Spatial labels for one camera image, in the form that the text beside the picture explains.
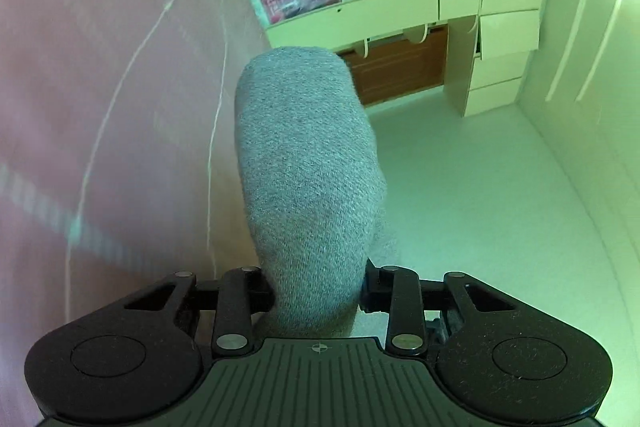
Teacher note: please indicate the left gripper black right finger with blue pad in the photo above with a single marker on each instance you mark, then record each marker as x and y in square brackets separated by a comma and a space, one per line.
[424, 314]

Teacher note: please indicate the brown wooden door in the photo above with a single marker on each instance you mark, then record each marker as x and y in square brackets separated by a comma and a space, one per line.
[396, 68]

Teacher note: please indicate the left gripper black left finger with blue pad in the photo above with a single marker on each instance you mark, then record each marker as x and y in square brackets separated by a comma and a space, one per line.
[177, 301]

